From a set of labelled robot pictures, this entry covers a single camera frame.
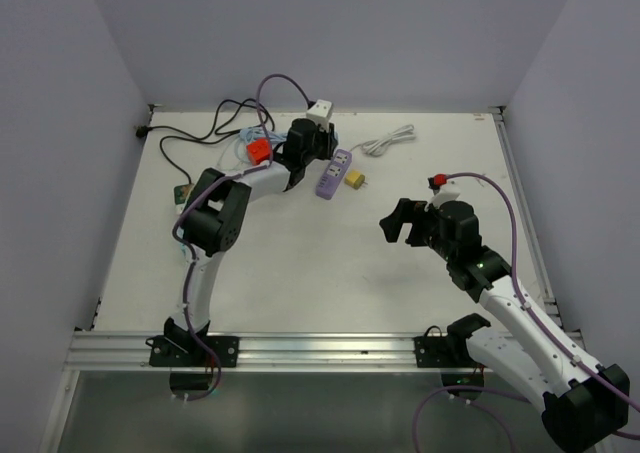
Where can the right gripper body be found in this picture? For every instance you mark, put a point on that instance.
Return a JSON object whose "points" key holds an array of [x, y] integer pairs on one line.
{"points": [[432, 237]]}

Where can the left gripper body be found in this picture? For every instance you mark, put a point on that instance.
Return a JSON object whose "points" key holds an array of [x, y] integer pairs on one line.
{"points": [[320, 148]]}

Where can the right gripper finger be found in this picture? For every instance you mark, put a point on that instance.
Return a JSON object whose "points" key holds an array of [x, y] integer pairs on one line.
{"points": [[407, 208], [392, 224]]}

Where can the yellow plug adapter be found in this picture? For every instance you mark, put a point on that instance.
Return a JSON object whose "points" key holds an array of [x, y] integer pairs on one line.
{"points": [[355, 179]]}

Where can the red cube socket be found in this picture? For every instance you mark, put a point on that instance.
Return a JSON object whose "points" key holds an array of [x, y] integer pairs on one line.
{"points": [[259, 151]]}

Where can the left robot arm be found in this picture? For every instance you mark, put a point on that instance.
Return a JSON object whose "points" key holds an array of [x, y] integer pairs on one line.
{"points": [[211, 221]]}

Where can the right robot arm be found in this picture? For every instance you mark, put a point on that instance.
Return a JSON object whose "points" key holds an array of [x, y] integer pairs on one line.
{"points": [[580, 401]]}

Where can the purple power strip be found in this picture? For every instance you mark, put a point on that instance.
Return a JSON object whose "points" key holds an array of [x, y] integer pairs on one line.
{"points": [[333, 174]]}

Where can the green power strip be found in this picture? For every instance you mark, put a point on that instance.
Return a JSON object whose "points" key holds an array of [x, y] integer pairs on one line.
{"points": [[180, 195]]}

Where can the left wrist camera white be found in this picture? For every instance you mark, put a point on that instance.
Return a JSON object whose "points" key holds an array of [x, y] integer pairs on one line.
{"points": [[320, 113]]}

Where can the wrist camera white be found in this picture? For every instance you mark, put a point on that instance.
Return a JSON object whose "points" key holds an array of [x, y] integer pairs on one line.
{"points": [[444, 190], [320, 113]]}

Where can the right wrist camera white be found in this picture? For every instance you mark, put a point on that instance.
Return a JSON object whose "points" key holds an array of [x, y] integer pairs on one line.
{"points": [[444, 190]]}

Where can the right aluminium side rail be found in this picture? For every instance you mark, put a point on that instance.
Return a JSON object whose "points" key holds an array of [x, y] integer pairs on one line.
{"points": [[542, 279]]}

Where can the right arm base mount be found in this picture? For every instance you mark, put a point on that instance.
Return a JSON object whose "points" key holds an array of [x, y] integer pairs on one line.
{"points": [[448, 350]]}

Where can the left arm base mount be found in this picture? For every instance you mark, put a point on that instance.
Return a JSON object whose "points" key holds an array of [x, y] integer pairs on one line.
{"points": [[177, 347]]}

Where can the aluminium front rail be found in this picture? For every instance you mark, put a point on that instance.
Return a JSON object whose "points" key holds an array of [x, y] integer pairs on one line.
{"points": [[103, 351]]}

